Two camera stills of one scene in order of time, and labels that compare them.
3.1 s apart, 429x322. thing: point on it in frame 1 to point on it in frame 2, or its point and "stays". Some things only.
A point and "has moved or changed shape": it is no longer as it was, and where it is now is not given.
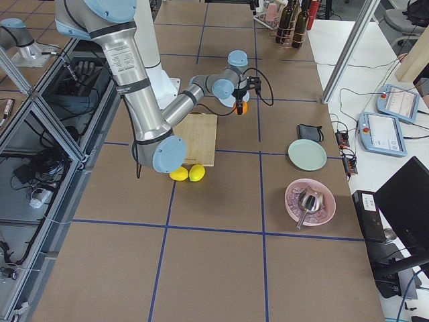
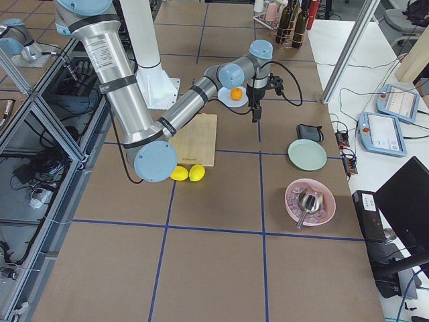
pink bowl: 313,218 stays
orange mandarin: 244,107 has moved or changed shape
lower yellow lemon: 196,172 stays
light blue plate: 226,97 stays
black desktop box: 368,210 stays
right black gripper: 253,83 to 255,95
